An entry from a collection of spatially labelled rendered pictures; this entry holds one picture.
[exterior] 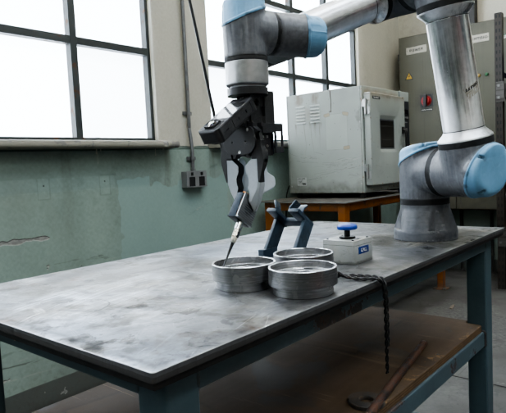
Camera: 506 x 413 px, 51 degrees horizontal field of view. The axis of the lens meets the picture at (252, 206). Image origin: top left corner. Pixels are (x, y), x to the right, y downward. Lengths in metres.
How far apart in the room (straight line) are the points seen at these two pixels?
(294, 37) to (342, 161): 2.28
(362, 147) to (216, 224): 0.95
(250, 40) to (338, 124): 2.33
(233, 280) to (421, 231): 0.60
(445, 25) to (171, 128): 1.92
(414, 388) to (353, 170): 2.13
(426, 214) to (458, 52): 0.37
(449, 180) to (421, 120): 3.62
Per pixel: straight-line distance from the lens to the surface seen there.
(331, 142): 3.25
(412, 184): 1.32
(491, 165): 1.22
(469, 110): 1.22
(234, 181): 0.93
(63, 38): 2.64
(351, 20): 1.22
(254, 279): 0.83
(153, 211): 2.77
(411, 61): 4.94
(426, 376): 1.24
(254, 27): 0.93
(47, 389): 2.58
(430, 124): 4.82
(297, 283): 0.77
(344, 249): 1.04
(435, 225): 1.33
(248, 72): 0.91
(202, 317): 0.72
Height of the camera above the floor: 1.00
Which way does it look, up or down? 4 degrees down
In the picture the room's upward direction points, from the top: 3 degrees counter-clockwise
